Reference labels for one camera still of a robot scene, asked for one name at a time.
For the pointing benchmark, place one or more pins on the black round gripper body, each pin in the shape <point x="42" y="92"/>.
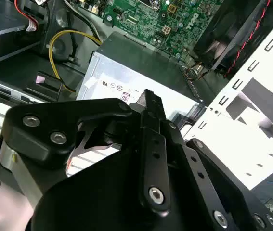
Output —
<point x="90" y="204"/>

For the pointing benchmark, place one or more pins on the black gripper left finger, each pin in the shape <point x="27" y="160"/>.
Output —
<point x="54" y="134"/>

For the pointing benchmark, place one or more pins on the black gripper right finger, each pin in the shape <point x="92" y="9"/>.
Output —
<point x="198" y="173"/>

